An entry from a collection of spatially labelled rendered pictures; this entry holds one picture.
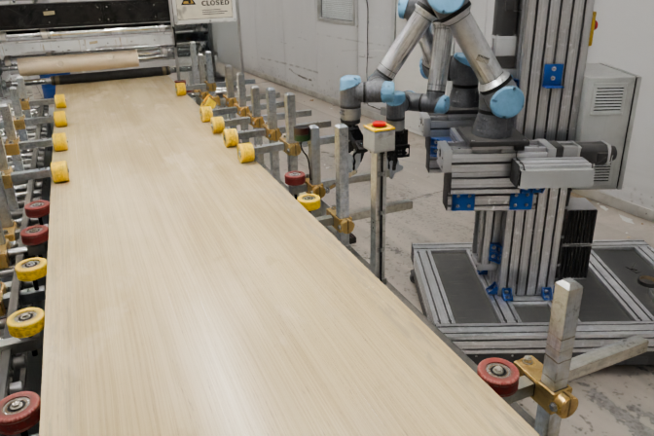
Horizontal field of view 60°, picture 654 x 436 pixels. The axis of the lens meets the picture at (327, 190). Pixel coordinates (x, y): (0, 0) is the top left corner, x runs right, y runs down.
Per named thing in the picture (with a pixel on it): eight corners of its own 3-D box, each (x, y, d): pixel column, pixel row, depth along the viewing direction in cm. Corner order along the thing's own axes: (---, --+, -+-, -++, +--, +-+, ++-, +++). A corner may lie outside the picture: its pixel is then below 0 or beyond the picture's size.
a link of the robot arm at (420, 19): (433, -33, 203) (358, 82, 220) (437, -33, 193) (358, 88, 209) (459, -15, 205) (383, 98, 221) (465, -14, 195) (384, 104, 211)
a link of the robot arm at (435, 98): (467, -9, 226) (450, 115, 233) (440, -9, 231) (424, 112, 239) (458, -15, 216) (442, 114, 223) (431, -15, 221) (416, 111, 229)
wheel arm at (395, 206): (408, 207, 219) (408, 197, 217) (413, 210, 216) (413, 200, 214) (303, 229, 203) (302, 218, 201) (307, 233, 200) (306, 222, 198)
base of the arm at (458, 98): (476, 100, 272) (478, 79, 269) (484, 107, 258) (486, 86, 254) (445, 100, 272) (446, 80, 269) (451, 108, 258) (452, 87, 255)
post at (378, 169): (380, 277, 186) (381, 146, 169) (387, 284, 182) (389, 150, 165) (368, 280, 184) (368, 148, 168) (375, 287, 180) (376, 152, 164)
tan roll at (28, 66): (205, 59, 451) (203, 44, 446) (209, 61, 440) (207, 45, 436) (3, 76, 398) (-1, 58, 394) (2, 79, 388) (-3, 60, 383)
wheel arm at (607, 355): (634, 346, 132) (636, 331, 130) (646, 355, 129) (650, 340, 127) (481, 404, 116) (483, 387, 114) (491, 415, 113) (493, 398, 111)
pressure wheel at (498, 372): (511, 433, 111) (517, 385, 107) (469, 421, 114) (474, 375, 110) (516, 406, 118) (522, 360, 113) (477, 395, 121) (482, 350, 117)
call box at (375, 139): (383, 146, 171) (383, 121, 168) (395, 153, 165) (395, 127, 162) (362, 150, 169) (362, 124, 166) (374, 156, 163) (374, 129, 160)
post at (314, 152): (319, 237, 232) (315, 123, 214) (322, 240, 229) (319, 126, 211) (311, 239, 231) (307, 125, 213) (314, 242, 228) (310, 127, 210)
